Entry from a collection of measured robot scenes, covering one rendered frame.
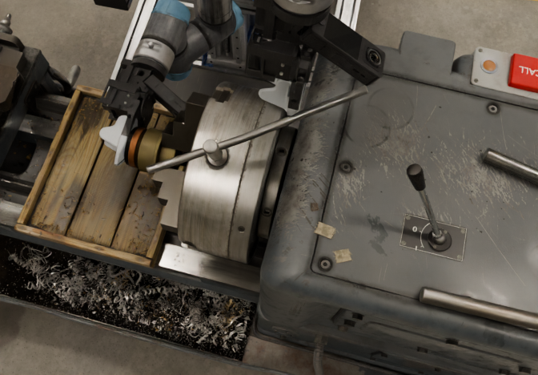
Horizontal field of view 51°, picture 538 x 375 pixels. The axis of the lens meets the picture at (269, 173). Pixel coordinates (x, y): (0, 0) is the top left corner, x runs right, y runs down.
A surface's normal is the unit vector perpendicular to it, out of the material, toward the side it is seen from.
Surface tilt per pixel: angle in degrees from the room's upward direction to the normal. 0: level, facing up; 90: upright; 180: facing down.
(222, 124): 5
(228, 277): 0
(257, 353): 0
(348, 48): 31
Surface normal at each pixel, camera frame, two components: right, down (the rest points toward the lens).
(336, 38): 0.54, -0.32
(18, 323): 0.02, -0.37
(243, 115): 0.09, -0.60
